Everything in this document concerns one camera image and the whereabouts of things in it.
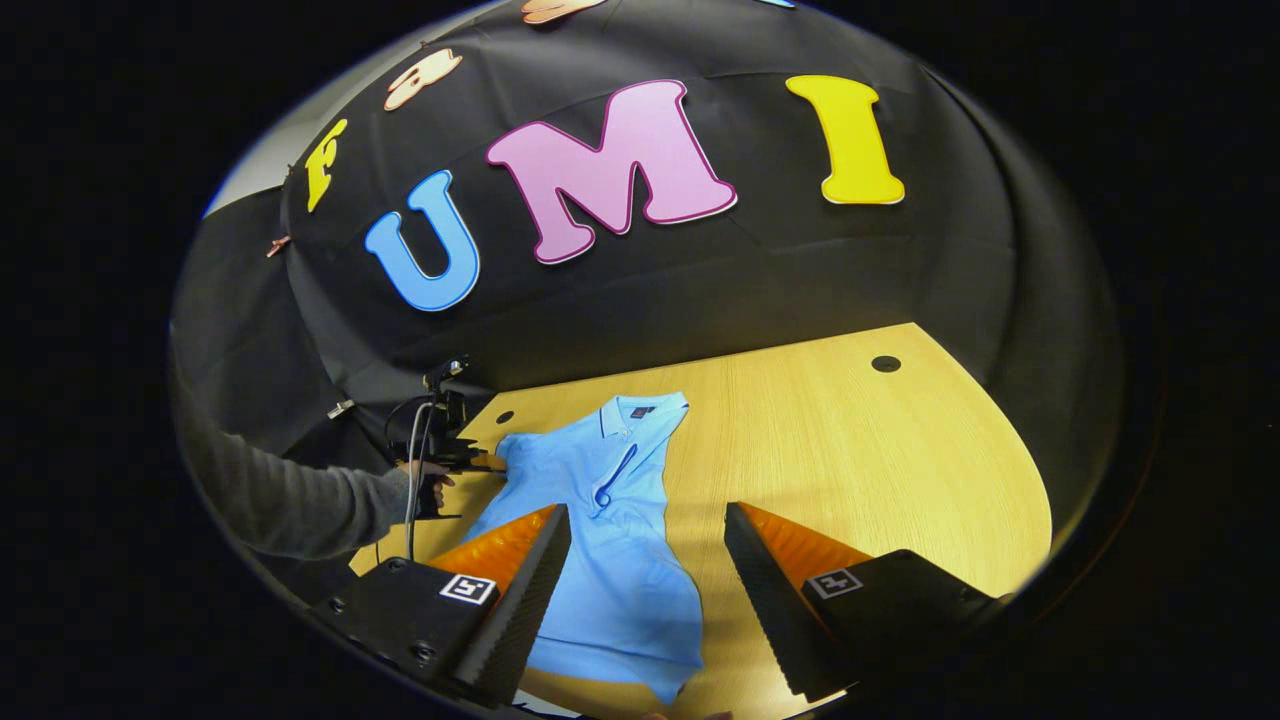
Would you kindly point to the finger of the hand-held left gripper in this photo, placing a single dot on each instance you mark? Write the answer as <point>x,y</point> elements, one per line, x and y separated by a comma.
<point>485,464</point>

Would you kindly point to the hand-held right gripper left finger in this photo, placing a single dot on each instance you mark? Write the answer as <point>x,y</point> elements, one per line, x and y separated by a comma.
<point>530,600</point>

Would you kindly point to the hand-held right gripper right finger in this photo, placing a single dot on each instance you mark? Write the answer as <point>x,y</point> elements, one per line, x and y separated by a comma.
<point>770,600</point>

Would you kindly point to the light blue T-shirt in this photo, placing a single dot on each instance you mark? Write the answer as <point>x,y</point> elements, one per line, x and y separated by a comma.
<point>620,600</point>

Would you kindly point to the white spring clip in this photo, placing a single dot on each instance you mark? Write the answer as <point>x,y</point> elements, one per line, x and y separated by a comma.
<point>340,409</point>

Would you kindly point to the copper spring clip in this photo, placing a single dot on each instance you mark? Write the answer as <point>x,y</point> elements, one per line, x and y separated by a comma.
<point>278,244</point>

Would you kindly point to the black backdrop cloth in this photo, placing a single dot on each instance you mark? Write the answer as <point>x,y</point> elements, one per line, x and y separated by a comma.
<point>800,270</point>

